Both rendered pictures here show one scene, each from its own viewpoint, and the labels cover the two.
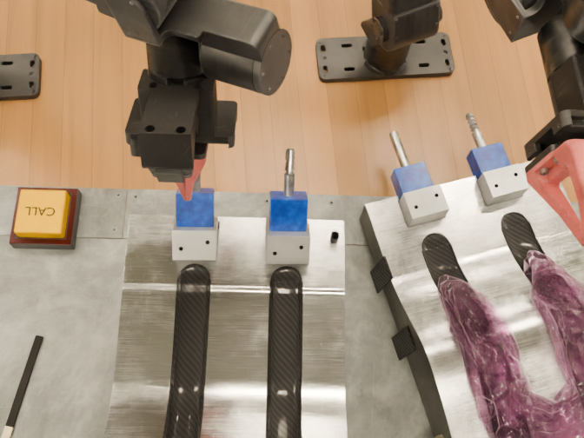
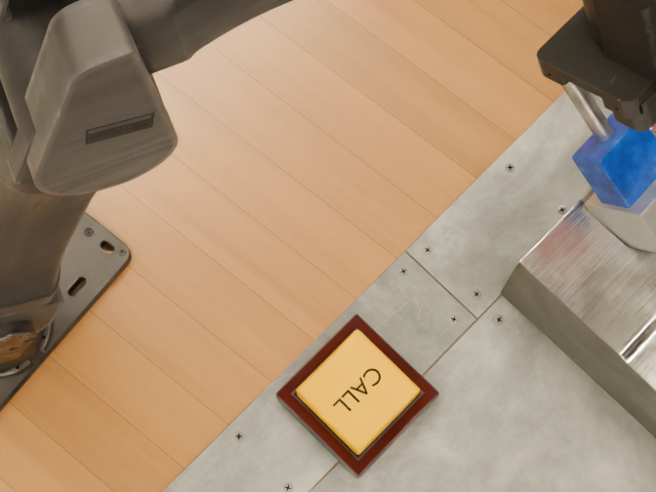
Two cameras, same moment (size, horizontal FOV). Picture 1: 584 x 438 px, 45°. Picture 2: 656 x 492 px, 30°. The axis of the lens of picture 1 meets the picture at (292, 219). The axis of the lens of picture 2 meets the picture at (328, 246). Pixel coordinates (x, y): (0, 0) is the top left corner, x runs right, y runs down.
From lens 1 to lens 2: 47 cm
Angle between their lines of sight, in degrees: 13
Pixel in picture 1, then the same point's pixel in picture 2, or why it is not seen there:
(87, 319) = (560, 463)
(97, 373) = not seen: outside the picture
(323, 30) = not seen: outside the picture
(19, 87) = (95, 266)
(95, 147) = (293, 242)
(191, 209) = (631, 163)
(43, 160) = (247, 329)
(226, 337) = not seen: outside the picture
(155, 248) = (604, 268)
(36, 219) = (367, 404)
